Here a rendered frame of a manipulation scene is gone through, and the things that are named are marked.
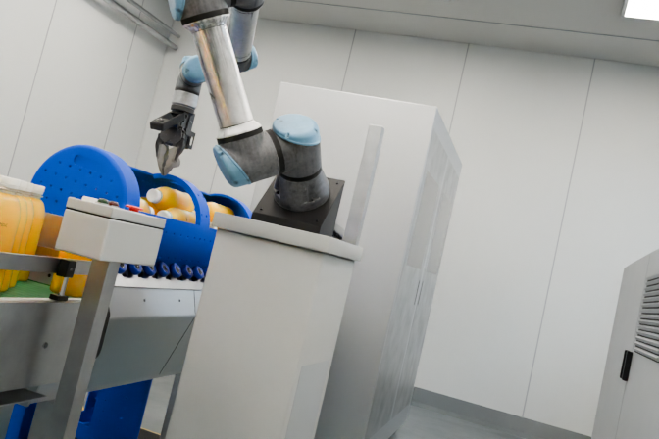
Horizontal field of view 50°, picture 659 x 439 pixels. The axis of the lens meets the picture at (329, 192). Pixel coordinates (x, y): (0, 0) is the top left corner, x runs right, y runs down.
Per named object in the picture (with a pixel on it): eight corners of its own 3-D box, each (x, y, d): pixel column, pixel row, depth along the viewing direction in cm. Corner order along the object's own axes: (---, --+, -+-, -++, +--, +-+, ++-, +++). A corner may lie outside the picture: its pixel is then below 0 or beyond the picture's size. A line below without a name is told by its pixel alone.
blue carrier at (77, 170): (241, 285, 249) (269, 210, 251) (100, 276, 166) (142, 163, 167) (174, 259, 258) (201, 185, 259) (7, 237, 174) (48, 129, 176)
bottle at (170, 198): (194, 216, 221) (165, 208, 203) (174, 215, 223) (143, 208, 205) (196, 193, 222) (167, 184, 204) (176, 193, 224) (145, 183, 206)
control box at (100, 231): (154, 267, 146) (167, 218, 147) (99, 261, 127) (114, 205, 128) (114, 256, 149) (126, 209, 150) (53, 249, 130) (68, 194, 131)
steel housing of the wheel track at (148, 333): (321, 352, 361) (335, 286, 364) (50, 415, 155) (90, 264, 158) (270, 337, 370) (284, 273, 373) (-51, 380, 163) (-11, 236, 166)
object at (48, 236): (65, 271, 165) (78, 219, 166) (58, 271, 163) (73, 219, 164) (29, 262, 168) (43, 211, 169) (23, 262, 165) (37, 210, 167)
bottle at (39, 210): (4, 277, 148) (27, 192, 150) (-14, 270, 152) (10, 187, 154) (34, 281, 154) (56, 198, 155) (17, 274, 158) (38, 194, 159)
